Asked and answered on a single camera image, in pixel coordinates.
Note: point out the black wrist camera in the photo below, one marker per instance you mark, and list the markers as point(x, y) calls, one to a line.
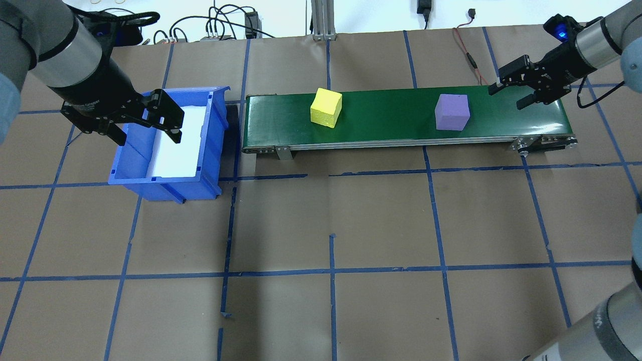
point(560, 29)
point(108, 32)

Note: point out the white foam pad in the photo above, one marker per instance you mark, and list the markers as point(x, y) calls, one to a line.
point(175, 160)

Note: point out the blue plastic storage bin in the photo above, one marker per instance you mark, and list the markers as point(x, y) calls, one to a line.
point(165, 190)

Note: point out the black power adapter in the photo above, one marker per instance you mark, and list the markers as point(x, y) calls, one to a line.
point(251, 22)
point(425, 7)

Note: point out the purple foam block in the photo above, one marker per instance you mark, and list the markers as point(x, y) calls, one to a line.
point(451, 113)

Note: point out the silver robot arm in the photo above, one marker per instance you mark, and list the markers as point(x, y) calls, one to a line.
point(602, 40)
point(45, 45)

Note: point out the aluminium profile post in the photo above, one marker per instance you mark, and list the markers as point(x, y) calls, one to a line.
point(323, 20)

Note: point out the yellow foam block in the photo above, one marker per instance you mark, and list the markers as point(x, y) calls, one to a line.
point(326, 108)

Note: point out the green conveyor belt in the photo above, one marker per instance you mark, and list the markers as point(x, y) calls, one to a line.
point(391, 120)

